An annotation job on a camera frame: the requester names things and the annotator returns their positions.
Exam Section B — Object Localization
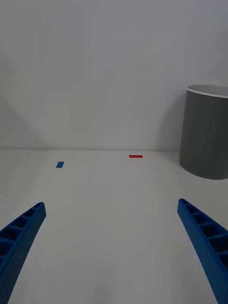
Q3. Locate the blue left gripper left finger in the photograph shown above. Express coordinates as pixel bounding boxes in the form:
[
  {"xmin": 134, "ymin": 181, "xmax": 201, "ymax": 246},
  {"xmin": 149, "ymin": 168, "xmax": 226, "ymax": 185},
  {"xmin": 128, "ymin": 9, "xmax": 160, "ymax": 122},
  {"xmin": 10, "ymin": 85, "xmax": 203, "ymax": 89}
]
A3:
[{"xmin": 0, "ymin": 201, "xmax": 47, "ymax": 304}]

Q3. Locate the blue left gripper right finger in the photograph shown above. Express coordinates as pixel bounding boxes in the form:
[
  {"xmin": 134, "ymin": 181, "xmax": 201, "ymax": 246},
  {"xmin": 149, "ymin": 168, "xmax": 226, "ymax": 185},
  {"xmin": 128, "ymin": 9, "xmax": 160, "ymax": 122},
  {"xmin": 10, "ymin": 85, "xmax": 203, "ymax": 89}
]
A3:
[{"xmin": 177, "ymin": 198, "xmax": 228, "ymax": 304}]

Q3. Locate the grey plastic waste bin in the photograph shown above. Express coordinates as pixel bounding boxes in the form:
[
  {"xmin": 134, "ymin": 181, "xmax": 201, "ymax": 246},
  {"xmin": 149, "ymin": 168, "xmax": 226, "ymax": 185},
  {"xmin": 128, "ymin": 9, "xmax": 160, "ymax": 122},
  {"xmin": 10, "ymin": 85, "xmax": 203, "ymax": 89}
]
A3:
[{"xmin": 179, "ymin": 84, "xmax": 228, "ymax": 181}]

